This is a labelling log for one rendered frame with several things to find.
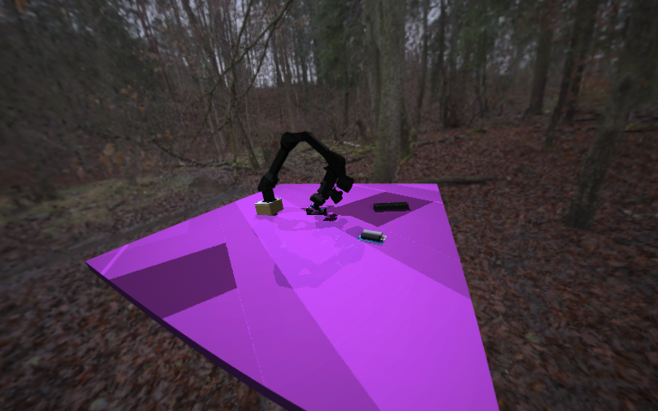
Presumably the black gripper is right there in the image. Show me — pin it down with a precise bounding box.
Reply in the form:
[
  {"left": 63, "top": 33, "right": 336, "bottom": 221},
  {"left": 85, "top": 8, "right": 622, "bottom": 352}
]
[{"left": 310, "top": 180, "right": 335, "bottom": 210}]

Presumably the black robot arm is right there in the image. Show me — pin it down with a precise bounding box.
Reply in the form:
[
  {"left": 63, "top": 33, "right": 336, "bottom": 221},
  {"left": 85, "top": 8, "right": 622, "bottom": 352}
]
[{"left": 257, "top": 131, "right": 355, "bottom": 204}]

